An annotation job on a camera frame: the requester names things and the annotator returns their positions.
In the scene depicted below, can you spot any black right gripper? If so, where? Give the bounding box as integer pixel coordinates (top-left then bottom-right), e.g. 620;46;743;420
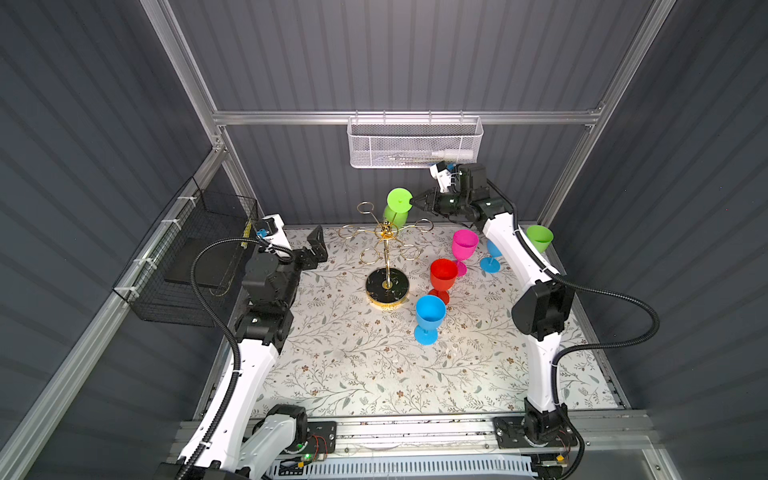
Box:
409;190;468;219

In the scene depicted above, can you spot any green wine glass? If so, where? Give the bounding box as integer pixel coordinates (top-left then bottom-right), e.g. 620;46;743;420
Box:
384;187;413;229
526;225;554;253

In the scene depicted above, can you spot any pink wine glass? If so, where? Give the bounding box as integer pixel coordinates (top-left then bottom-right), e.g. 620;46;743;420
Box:
451;229;479;277

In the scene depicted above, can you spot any red wine glass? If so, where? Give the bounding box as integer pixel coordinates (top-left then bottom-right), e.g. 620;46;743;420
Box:
429;259;458;305

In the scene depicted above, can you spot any blue wine glass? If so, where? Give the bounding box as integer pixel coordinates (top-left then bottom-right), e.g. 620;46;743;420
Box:
480;239;502;274
414;295;447;346

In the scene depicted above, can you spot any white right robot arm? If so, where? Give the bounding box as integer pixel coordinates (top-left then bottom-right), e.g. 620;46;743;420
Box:
410;161;574;446

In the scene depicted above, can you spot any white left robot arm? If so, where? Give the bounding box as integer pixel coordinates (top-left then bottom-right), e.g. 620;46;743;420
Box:
154;217;328;479

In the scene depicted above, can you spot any white vented cover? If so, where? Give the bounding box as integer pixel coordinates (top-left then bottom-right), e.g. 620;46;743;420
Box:
266;454;540;479

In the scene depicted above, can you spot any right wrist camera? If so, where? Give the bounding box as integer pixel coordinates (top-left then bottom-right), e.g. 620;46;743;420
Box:
429;161;457;194

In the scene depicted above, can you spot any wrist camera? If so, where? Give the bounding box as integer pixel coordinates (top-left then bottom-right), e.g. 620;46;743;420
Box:
252;214;290;248
429;161;457;194

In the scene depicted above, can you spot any left black corrugated cable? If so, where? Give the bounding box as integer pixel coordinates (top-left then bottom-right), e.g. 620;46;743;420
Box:
173;236;295;480

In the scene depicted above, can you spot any black corrugated cable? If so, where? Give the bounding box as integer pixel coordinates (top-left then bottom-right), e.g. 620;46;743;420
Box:
173;236;295;480
487;178;661;409

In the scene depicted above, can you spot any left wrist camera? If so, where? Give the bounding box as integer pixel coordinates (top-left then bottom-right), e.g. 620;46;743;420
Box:
252;214;290;248

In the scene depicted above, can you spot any white mesh wall basket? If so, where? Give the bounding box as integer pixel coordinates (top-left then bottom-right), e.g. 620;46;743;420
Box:
346;114;484;169

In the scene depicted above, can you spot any gold wire glass rack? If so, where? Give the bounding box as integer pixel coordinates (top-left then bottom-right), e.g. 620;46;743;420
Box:
337;201;434;311

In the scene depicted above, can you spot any right black corrugated cable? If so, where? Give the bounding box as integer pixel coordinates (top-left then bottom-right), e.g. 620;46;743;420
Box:
487;178;661;409

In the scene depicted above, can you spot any black wire side basket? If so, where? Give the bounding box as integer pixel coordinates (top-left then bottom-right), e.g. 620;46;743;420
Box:
113;181;260;328

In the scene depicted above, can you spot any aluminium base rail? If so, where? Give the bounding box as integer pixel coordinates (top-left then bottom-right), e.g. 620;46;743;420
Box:
173;410;661;466

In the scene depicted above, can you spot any aluminium corner frame post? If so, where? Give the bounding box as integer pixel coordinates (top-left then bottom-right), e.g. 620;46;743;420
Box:
140;0;265;216

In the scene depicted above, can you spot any right aluminium corner post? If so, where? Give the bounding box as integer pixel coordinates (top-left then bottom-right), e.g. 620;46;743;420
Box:
537;0;676;227

